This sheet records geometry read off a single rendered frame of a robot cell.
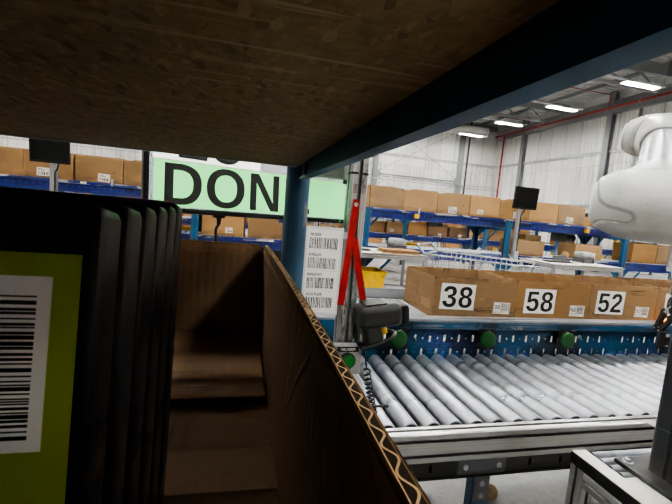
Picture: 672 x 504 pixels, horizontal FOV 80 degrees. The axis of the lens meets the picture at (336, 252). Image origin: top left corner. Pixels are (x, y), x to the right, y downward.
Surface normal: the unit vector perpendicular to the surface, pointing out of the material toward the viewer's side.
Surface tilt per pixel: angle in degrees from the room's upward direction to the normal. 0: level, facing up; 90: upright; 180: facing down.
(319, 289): 90
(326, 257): 90
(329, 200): 86
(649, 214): 103
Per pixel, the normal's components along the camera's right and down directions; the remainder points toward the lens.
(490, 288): 0.24, 0.12
